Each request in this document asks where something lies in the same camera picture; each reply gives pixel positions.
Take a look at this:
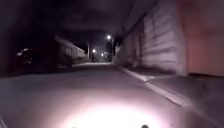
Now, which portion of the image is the street lamp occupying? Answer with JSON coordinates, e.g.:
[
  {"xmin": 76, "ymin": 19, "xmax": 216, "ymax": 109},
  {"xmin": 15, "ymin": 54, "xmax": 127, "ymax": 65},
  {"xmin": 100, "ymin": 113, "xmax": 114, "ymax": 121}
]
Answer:
[{"xmin": 105, "ymin": 34, "xmax": 116, "ymax": 63}]

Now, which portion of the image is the grey asphalt road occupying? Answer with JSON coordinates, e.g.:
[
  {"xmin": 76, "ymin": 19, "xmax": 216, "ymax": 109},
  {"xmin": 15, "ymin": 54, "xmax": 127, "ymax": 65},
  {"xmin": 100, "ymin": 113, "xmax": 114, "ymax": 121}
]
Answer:
[{"xmin": 0, "ymin": 61, "xmax": 224, "ymax": 128}]

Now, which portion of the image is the grey pavement with kerb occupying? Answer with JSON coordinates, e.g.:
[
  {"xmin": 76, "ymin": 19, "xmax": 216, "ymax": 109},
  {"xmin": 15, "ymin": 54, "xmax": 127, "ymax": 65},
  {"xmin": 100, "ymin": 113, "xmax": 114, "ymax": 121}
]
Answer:
[{"xmin": 116, "ymin": 63, "xmax": 224, "ymax": 128}]

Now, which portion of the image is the dark parked vehicle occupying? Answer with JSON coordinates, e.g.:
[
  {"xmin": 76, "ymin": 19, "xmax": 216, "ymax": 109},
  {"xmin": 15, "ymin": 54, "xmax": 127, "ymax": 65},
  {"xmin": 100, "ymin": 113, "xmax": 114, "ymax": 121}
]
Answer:
[{"xmin": 13, "ymin": 46, "xmax": 54, "ymax": 73}]

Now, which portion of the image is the pale corrugated wall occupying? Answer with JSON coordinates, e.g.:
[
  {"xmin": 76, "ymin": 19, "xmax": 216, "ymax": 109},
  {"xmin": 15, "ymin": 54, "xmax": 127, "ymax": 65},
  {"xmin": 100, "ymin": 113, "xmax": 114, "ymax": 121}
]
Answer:
[{"xmin": 114, "ymin": 0, "xmax": 188, "ymax": 77}]

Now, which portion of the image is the red wall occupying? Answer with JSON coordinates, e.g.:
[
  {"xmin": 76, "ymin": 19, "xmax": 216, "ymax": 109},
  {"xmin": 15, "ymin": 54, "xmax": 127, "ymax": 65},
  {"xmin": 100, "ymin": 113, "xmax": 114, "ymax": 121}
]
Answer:
[{"xmin": 178, "ymin": 0, "xmax": 224, "ymax": 78}]

